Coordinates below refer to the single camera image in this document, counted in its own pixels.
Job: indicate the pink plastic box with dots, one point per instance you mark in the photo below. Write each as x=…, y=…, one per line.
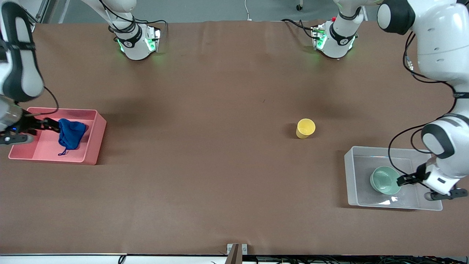
x=44, y=146

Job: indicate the green ceramic bowl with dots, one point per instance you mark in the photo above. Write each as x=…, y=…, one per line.
x=383, y=180

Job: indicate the aluminium frame profile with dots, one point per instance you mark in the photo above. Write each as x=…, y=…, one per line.
x=40, y=14

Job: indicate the black caster wheel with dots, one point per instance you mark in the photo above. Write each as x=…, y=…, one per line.
x=299, y=6

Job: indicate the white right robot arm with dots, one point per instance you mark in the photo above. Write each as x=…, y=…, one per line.
x=22, y=55

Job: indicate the clear plastic bin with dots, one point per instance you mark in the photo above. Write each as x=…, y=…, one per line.
x=366, y=200

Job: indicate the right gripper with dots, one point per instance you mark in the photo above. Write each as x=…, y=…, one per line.
x=32, y=123

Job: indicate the white table edge rail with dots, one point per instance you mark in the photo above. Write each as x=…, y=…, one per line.
x=73, y=259

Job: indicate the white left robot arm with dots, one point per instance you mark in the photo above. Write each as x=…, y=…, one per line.
x=443, y=44

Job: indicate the metal table bracket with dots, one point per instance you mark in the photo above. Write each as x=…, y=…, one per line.
x=237, y=251

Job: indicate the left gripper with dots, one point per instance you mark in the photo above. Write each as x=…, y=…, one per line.
x=413, y=178

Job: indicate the brown table cover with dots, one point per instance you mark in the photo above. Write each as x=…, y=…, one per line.
x=220, y=165

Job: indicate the blue cloth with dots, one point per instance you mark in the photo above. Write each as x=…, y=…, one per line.
x=71, y=134

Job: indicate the yellow plastic cup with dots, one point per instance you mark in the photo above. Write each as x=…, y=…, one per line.
x=305, y=128

